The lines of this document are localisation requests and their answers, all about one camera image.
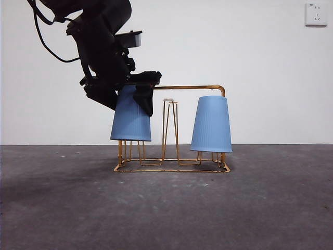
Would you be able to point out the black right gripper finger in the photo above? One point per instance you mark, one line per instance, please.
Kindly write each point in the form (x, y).
(146, 101)

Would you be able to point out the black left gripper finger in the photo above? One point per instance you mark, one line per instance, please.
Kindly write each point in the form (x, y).
(104, 97)

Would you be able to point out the blue ribbed plastic cup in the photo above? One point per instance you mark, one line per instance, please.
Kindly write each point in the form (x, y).
(211, 125)
(127, 125)

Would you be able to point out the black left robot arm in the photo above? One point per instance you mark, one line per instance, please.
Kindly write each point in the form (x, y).
(99, 39)

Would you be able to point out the pale grey camera box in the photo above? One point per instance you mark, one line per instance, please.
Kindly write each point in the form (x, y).
(132, 40)

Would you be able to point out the white wall socket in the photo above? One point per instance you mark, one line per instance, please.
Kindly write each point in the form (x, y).
(316, 15)

